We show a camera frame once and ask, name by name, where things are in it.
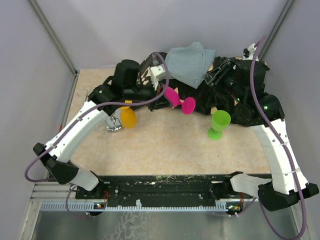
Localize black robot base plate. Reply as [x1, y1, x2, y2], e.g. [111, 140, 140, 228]
[75, 174, 251, 208]

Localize green wine glass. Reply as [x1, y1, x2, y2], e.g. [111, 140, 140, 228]
[207, 110, 231, 141]

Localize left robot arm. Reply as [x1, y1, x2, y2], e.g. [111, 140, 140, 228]
[33, 59, 170, 199]

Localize black patterned blanket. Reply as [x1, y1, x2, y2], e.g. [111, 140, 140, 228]
[137, 55, 270, 127]

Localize chrome wire glass rack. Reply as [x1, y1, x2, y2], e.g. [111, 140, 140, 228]
[76, 86, 124, 133]

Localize orange wine glass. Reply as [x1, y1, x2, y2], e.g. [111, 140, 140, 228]
[119, 106, 138, 129]

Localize grey slotted cable duct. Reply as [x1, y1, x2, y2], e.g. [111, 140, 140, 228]
[40, 200, 240, 212]

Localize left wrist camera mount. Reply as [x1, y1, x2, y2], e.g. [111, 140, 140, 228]
[149, 64, 166, 91]

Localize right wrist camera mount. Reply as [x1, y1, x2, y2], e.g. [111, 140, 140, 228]
[242, 43, 257, 61]

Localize light blue folded towel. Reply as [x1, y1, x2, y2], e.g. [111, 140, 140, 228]
[165, 42, 216, 89]

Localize pink wine glass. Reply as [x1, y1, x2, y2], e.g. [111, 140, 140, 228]
[163, 84, 196, 115]

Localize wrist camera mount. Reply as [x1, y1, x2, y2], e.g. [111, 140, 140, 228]
[242, 43, 257, 61]
[149, 64, 166, 91]

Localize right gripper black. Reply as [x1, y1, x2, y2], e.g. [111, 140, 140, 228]
[202, 58, 246, 103]

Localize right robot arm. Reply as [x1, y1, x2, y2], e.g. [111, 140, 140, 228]
[204, 57, 320, 212]

